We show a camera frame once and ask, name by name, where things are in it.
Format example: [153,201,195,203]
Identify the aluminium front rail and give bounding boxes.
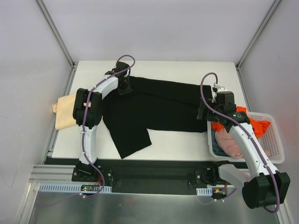
[28,164,281,187]

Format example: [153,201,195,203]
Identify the folded beige t shirt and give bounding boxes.
[52,93,76,130]

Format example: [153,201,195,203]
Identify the orange t shirt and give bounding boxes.
[211,118,271,140]

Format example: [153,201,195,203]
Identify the left slotted cable duct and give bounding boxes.
[39,183,112,194]

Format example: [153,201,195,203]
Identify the left aluminium frame post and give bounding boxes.
[35,0,78,69]

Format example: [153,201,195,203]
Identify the right aluminium frame post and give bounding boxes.
[235,0,283,70]

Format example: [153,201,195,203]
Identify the aluminium frame post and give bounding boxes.
[235,0,283,70]
[35,0,78,69]

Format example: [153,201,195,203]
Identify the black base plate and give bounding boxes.
[44,156,267,194]

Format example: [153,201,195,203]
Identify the black t shirt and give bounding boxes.
[103,77,212,159]

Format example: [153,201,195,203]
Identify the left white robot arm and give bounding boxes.
[72,75,132,165]

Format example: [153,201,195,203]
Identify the right slotted cable duct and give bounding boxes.
[196,187,213,196]

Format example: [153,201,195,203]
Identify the slotted cable duct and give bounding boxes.
[39,183,112,194]
[196,187,213,196]

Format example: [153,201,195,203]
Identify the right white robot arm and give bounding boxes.
[197,91,291,214]

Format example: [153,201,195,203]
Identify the pink garment in basket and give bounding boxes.
[214,129,271,160]

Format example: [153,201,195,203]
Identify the white plastic basket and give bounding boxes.
[207,112,285,164]

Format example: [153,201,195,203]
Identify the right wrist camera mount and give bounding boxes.
[212,82,228,94]

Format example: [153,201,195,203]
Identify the blue garment in basket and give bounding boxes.
[211,130,229,157]

